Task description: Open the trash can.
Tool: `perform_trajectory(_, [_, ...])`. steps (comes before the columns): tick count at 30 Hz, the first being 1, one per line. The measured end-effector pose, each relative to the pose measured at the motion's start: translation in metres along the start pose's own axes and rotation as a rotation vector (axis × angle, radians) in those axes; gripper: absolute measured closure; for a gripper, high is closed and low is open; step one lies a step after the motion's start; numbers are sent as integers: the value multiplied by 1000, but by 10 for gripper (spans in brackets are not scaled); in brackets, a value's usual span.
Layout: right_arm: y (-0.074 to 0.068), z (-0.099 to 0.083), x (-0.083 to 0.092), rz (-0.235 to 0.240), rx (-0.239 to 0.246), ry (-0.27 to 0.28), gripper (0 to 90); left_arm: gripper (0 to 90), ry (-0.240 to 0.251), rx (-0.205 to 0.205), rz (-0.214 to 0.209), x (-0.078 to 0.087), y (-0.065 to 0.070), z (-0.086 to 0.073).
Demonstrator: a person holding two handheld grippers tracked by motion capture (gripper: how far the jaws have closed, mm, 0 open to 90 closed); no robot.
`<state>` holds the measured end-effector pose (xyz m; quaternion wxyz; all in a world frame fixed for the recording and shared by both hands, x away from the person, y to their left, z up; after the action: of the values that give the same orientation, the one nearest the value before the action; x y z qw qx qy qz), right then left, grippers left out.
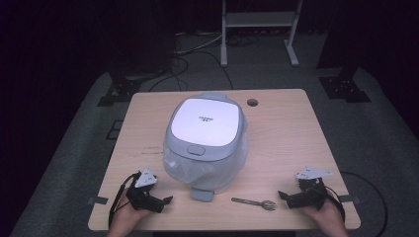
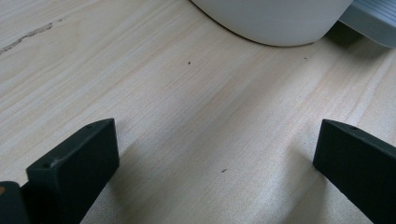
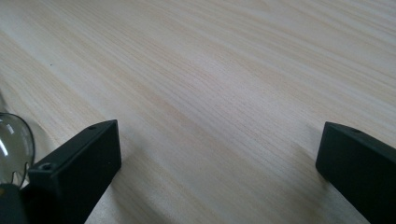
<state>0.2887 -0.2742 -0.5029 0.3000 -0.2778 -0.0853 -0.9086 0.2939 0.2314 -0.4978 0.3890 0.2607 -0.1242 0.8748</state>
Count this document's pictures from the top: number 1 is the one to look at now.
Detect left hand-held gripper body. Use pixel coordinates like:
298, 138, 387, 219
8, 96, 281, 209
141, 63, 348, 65
126, 168, 166, 213

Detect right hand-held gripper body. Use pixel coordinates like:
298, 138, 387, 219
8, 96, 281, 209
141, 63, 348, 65
286, 166, 334, 211

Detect grey plastic fork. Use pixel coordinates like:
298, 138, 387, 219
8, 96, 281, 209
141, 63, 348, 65
230, 197, 278, 212

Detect grey pedal trash can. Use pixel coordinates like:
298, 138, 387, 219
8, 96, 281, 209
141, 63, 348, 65
162, 92, 250, 202

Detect person's left hand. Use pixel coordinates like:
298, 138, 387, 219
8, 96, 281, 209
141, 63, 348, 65
107, 194, 152, 237

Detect person's right hand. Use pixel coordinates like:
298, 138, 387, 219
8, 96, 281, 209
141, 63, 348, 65
297, 199, 350, 237

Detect clear plastic bin liner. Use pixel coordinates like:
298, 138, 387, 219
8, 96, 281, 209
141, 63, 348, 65
163, 136, 249, 194

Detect grey tape strip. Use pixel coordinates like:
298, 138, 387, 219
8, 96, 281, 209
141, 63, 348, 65
337, 195, 362, 203
87, 196, 110, 205

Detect black stand base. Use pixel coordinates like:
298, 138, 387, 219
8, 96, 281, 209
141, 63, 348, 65
97, 70, 166, 108
318, 67, 372, 104

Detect white metal stand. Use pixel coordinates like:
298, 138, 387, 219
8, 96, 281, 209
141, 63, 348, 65
219, 0, 304, 68

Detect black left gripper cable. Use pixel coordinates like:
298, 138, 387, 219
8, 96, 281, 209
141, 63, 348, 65
108, 172, 141, 228

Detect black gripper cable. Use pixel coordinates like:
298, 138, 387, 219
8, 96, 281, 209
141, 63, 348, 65
324, 171, 389, 237
108, 172, 141, 228

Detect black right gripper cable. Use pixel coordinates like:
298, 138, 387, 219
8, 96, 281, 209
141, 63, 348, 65
324, 171, 389, 237

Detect black floor cables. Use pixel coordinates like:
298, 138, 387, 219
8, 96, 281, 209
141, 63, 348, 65
147, 33, 260, 93

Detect white floor cable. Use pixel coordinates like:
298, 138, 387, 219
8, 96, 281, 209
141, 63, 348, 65
174, 32, 223, 55

